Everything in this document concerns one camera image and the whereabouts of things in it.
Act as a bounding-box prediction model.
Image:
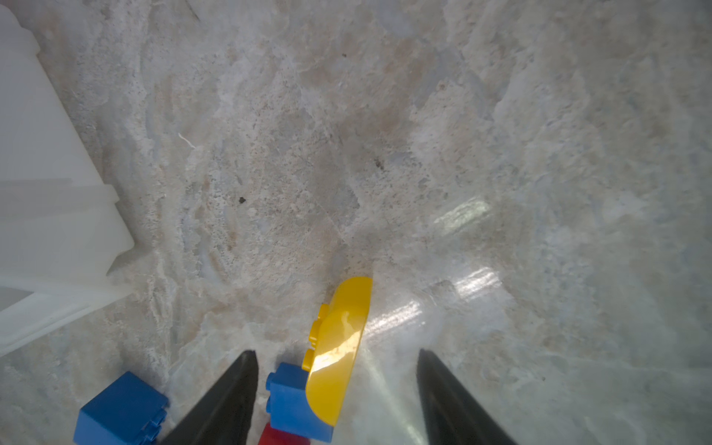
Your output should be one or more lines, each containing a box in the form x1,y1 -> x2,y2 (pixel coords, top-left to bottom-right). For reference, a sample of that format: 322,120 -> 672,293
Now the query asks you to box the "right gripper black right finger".
416,349 -> 515,445

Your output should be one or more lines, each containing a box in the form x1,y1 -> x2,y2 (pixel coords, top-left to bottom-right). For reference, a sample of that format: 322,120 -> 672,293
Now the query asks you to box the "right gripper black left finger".
161,350 -> 259,445

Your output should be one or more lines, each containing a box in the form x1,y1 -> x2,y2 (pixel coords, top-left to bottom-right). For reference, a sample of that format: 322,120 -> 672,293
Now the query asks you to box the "red lego brick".
258,423 -> 311,445

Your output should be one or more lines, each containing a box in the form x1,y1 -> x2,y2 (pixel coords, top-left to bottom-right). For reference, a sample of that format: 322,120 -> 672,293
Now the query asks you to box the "small blue lego brick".
73,372 -> 169,445

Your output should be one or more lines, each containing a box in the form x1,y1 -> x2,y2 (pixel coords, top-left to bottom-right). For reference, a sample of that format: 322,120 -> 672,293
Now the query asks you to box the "yellow curved lego brick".
302,276 -> 373,426

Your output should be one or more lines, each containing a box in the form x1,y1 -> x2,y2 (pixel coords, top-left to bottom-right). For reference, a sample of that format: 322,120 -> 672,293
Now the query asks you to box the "white right plastic bin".
1,9 -> 135,353

